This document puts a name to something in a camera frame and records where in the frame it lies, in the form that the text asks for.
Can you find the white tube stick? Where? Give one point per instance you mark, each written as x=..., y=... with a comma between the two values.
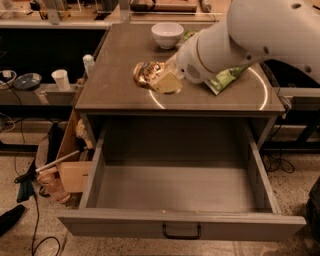
x=59, y=160

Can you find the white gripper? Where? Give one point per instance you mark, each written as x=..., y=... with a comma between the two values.
x=187, y=62

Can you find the white ceramic bowl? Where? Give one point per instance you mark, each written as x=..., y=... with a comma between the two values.
x=167, y=34

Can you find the orange soda can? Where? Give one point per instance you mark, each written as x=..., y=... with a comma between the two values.
x=145, y=72

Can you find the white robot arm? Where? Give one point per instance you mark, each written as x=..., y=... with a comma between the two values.
x=252, y=31

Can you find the clear plastic bag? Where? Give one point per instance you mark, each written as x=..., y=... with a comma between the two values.
x=51, y=185

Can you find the grey open top drawer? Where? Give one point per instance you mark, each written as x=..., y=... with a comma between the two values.
x=207, y=171

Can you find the white bowl on shelf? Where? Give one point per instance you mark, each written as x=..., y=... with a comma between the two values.
x=7, y=77

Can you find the black shoe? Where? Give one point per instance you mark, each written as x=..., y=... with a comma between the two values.
x=10, y=218

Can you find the white paper cup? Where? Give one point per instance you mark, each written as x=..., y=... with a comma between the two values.
x=60, y=77

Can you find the black drawer handle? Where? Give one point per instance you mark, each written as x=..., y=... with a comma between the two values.
x=181, y=232

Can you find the grey cabinet counter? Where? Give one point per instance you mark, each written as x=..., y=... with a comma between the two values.
x=111, y=89

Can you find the grey round dish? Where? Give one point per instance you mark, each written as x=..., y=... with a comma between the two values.
x=27, y=82

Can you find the cardboard box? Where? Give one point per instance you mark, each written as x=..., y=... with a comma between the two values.
x=74, y=170

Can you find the green chip bag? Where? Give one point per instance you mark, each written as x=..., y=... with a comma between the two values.
x=225, y=77

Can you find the white plastic bottle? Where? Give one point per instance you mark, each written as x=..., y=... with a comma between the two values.
x=89, y=62

